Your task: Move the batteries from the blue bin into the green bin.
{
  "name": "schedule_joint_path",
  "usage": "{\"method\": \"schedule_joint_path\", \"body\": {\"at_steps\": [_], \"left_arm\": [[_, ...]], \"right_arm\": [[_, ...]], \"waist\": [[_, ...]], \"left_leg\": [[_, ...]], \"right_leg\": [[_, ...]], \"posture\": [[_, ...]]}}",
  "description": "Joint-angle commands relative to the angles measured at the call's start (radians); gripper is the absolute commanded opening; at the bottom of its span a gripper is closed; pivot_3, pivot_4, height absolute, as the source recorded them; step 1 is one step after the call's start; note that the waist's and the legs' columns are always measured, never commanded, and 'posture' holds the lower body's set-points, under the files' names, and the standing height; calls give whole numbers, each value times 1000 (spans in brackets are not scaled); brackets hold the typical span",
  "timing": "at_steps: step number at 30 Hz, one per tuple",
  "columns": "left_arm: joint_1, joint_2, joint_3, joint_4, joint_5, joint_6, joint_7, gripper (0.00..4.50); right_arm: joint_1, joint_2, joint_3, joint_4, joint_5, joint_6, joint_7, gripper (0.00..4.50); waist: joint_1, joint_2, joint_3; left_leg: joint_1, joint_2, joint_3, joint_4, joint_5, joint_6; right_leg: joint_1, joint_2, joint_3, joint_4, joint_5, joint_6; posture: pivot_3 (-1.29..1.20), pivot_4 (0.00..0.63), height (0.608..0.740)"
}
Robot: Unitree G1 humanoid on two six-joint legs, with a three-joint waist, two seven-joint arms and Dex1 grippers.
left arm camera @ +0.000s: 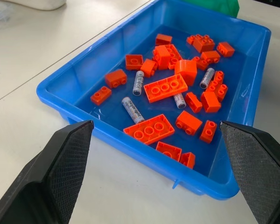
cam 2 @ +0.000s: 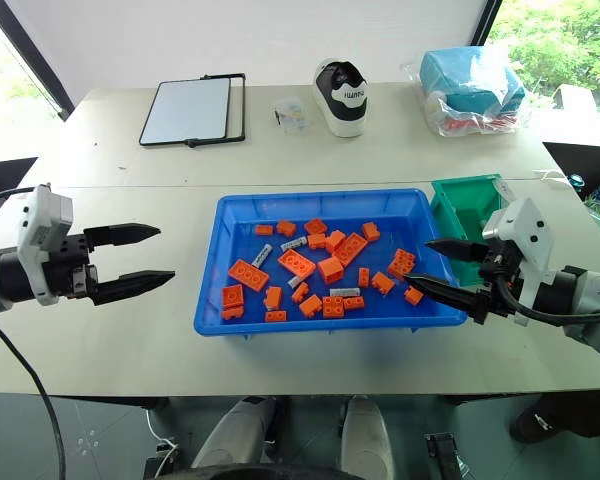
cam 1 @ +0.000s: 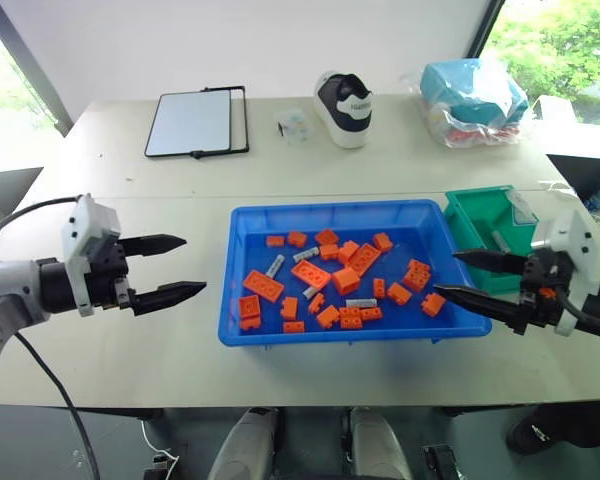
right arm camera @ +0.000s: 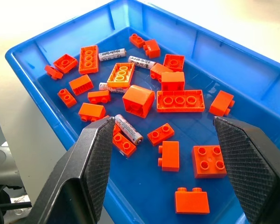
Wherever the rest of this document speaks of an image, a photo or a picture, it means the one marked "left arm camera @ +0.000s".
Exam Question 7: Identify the blue plastic tray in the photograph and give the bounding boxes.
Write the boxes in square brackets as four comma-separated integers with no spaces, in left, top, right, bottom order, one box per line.
[36,0,272,200]

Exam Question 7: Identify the green object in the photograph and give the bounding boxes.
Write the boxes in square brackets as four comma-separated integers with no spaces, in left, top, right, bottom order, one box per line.
[186,0,240,19]

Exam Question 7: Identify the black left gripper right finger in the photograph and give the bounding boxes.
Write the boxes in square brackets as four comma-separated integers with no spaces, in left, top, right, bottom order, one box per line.
[219,120,280,224]

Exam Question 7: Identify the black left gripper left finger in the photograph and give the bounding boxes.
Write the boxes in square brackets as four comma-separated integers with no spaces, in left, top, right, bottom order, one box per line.
[0,120,95,224]

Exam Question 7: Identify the white rounded object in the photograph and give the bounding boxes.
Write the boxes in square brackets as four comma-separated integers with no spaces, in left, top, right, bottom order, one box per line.
[28,0,68,11]

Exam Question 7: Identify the silver AA battery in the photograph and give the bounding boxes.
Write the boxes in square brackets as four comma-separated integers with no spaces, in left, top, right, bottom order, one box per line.
[173,92,186,109]
[121,97,146,125]
[132,70,145,96]
[199,67,216,90]

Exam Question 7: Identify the orange long building plate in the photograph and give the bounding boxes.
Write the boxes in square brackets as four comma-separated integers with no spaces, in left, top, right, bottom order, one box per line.
[167,43,183,70]
[123,113,175,146]
[144,73,189,104]

